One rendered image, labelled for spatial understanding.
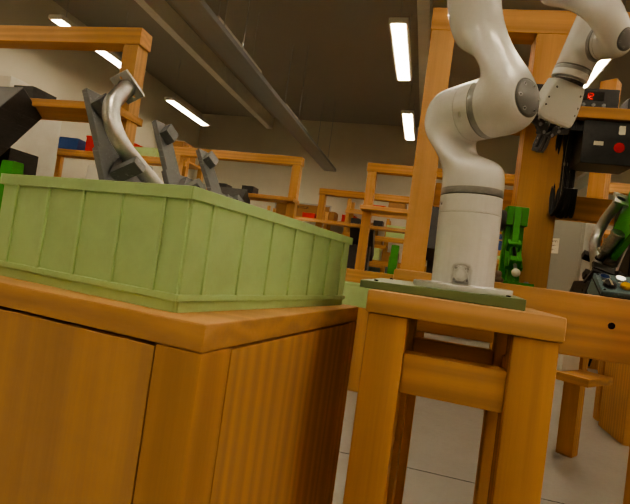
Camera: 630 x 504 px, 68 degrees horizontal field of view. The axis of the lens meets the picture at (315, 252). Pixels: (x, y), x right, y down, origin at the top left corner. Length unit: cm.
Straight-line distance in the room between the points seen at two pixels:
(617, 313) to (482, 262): 46
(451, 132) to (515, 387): 50
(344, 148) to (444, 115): 1113
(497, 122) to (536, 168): 97
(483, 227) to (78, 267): 70
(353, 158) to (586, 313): 1094
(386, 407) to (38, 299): 57
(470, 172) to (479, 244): 14
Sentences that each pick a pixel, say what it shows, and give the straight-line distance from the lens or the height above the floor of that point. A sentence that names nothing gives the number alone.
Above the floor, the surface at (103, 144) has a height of 104.
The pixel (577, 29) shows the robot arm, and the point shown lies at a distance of 135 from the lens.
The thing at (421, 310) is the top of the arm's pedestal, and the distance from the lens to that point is 82.
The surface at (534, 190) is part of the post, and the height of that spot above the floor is 126.
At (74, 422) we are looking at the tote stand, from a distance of 73.
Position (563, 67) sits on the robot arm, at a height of 142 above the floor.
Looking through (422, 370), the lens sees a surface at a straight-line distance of 85.
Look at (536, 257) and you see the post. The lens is 187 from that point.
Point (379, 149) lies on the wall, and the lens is 1199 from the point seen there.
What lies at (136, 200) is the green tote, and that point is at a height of 93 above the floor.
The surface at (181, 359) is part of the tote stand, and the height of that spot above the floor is 74.
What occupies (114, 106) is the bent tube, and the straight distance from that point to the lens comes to 92.
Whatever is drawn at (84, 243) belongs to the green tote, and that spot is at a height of 86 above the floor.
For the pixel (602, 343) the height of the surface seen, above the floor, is 79.
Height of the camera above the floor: 88
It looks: 2 degrees up
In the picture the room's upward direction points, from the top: 8 degrees clockwise
